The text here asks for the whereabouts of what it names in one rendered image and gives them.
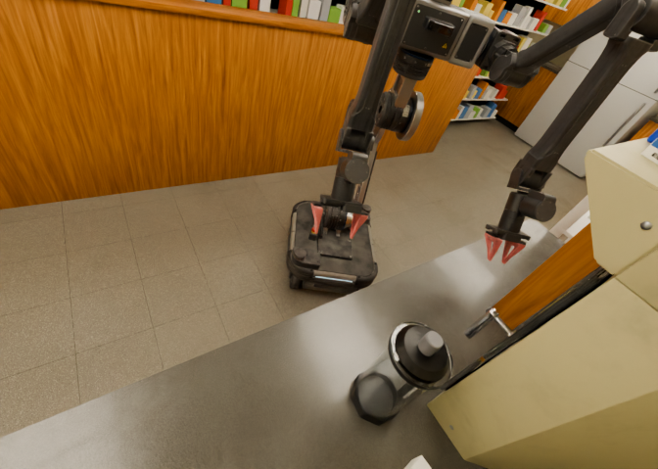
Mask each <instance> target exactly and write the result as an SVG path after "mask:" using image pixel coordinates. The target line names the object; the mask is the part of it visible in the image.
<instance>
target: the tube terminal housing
mask: <svg viewBox="0 0 658 469"><path fill-rule="evenodd" d="M427 406H428V407H429V409H430V410H431V412H432V413H433V415H434V416H435V417H436V419H437V420H438V422H439V423H440V425H441V426H442V428H443V429H444V431H445V432H446V434H447V436H448V437H449V439H450V440H451V442H452V443H453V445H454V446H455V447H456V449H457V450H458V452H459V453H460V455H461V456H462V458H463V459H464V460H466V461H469V462H472V463H474V464H477V465H480V466H483V467H486V468H488V469H658V248H657V249H656V250H654V251H653V252H651V253H650V254H648V255H647V256H645V257H644V258H642V259H640V260H639V261H638V262H636V263H635V264H633V265H632V266H630V267H629V268H627V269H626V270H624V271H623V272H621V273H620V274H618V275H616V274H614V275H613V276H611V277H610V278H609V279H608V280H607V281H606V282H604V283H603V284H602V285H601V286H599V287H598V288H597V289H595V290H594V291H592V292H591V293H590V294H588V295H587V296H585V297H584V298H582V299H581V300H579V301H578V302H576V303H575V304H573V305H571V306H570V307H568V308H567V309H566V310H564V311H563V312H561V313H560V314H558V315H557V316H555V317H554V318H552V319H551V320H549V321H548V322H546V323H545V324H543V325H542V327H540V328H539V329H537V330H536V331H534V332H533V333H531V334H530V335H528V336H527V337H525V338H524V339H522V340H521V341H519V342H518V343H517V344H515V345H514V346H512V347H511V348H509V349H508V350H506V351H505V352H503V353H502V354H500V355H499V356H497V357H496V358H494V359H493V360H491V361H490V362H488V363H487V364H485V365H484V366H482V367H481V368H479V369H478V370H476V371H475V372H473V373H472V374H470V375H469V376H467V377H466V378H465V379H463V380H462V381H460V382H459V383H457V384H456V385H454V386H453V387H451V388H450V389H448V390H447V391H443V392H442V393H441V394H440V395H438V396H437V397H436V398H434V399H433V400H432V401H430V402H429V403H428V404H427Z"/></svg>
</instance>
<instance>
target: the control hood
mask: <svg viewBox="0 0 658 469"><path fill-rule="evenodd" d="M647 138H648V137H647ZM647 138H642V139H637V140H634V141H629V142H624V143H620V144H615V145H610V146H606V147H601V148H596V149H592V150H588V151H587V155H586V156H585V166H586V177H587V195H588V206H589V216H590V226H591V237H592V246H593V256H594V259H596V263H598V264H599V265H600V266H602V267H603V268H604V269H605V270H607V271H608V272H609V273H610V274H612V275H613V274H614V273H615V274H616V275H618V274H620V273H621V272H623V271H624V270H626V269H627V268H629V267H630V266H632V265H633V264H635V263H636V262H638V261H639V260H640V259H642V258H644V257H645V256H647V255H648V254H650V253H651V252H653V251H654V250H656V249H657V248H658V164H656V163H654V162H653V161H651V160H650V159H648V158H646V157H645V156H643V155H642V154H641V153H642V152H643V151H644V150H645V149H646V148H647V147H648V146H649V145H650V144H651V143H649V142H647Z"/></svg>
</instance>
